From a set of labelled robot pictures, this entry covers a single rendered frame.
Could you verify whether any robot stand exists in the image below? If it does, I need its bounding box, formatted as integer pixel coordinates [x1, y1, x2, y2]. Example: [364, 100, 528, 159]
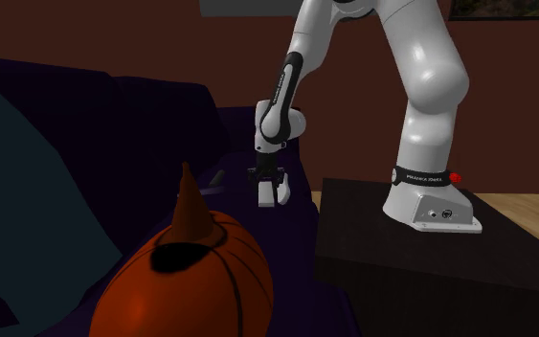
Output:
[314, 177, 539, 337]

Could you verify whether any dark framed wall picture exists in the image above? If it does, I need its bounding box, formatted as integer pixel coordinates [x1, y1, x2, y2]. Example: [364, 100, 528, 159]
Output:
[447, 0, 539, 22]

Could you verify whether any orange pumpkin with stem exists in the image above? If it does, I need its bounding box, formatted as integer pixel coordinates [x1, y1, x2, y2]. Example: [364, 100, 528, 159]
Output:
[88, 161, 276, 337]

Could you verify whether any dark purple sofa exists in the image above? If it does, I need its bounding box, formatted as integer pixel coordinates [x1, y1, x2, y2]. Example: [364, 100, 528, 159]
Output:
[0, 55, 362, 337]

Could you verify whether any dark teal cushion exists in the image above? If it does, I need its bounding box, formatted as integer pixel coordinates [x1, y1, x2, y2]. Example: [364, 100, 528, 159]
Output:
[0, 69, 124, 337]

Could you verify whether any dark grey slim object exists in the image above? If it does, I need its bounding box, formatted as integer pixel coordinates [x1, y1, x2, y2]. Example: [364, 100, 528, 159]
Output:
[198, 168, 227, 195]

